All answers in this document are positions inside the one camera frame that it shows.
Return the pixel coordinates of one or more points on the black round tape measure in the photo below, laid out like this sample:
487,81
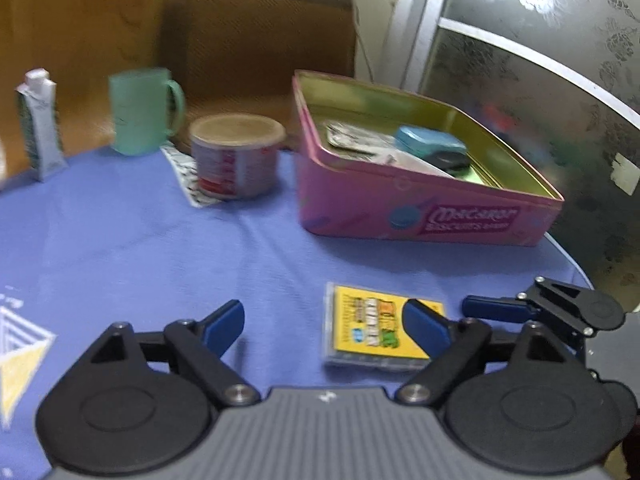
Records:
447,160

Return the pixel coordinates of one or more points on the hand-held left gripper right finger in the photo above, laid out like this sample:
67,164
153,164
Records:
425,327

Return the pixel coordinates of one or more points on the pink tin box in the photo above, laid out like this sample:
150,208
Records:
360,205

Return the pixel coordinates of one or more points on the silver foil packet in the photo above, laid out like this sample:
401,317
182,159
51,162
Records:
355,137

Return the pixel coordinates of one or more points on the blue printed tablecloth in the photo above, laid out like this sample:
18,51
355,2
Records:
125,240

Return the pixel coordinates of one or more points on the patterned white paper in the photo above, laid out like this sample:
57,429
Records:
185,175

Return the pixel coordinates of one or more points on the frosted glass sliding door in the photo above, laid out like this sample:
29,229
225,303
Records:
525,85

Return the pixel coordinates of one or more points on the green plastic mug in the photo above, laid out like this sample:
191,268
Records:
137,115

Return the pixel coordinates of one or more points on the yellow card case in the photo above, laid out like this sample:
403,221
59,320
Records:
365,330

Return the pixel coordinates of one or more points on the white tape piece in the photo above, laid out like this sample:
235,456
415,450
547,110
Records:
625,172

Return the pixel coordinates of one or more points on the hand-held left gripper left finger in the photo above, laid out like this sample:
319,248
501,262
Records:
225,322

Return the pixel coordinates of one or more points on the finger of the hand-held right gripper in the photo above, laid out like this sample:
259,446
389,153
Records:
500,307

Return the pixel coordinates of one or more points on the round can with beige lid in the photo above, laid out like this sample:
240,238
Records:
235,160

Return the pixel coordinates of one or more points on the blue plastic case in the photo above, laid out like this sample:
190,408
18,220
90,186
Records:
425,139

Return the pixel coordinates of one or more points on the green white drink carton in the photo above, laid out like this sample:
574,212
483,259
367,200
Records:
42,130

